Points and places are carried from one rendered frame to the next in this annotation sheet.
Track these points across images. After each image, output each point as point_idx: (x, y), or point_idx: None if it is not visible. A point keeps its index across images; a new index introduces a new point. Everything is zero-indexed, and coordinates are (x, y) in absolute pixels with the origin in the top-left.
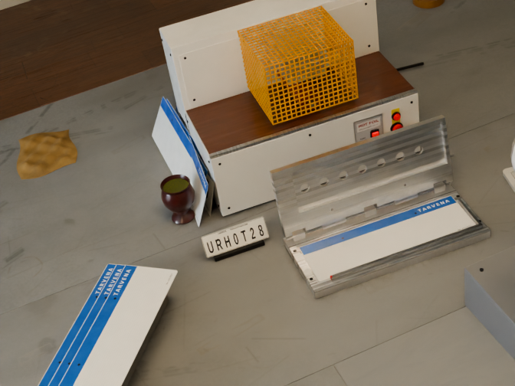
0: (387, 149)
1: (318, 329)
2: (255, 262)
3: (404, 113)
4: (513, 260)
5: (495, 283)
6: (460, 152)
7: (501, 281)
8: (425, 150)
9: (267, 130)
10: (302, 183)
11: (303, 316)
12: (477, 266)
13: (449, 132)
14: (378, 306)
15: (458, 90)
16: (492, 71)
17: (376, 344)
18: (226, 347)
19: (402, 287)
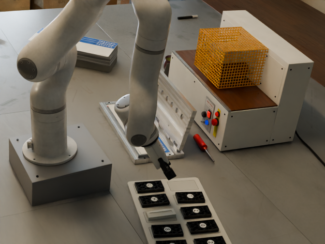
0: (175, 100)
1: (77, 105)
2: None
3: (221, 117)
4: (82, 137)
5: (67, 129)
6: (220, 167)
7: (68, 132)
8: (183, 120)
9: (193, 65)
10: None
11: (87, 103)
12: (82, 126)
13: (242, 166)
14: (87, 123)
15: (293, 177)
16: (320, 196)
17: None
18: (74, 83)
19: (99, 131)
